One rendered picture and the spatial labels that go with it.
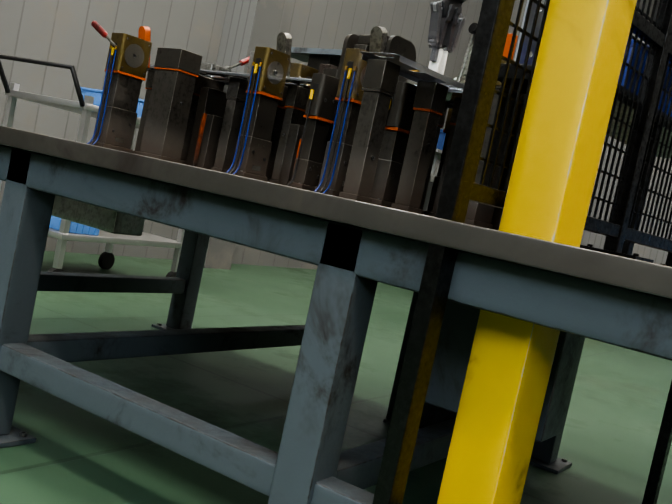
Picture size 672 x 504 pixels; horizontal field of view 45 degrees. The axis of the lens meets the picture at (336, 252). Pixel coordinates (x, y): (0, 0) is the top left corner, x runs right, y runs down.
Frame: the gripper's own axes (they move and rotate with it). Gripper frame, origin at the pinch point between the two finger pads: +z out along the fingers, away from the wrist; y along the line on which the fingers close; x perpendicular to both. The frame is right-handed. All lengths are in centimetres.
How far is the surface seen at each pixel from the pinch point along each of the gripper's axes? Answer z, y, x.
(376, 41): -0.4, 17.9, -5.8
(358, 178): 33, 40, 16
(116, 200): 48, 73, -16
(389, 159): 27.1, 22.5, 9.3
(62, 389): 88, 73, -22
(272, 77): 10.4, 18.6, -38.1
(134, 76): 14, 18, -102
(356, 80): 10.5, 24.6, -3.5
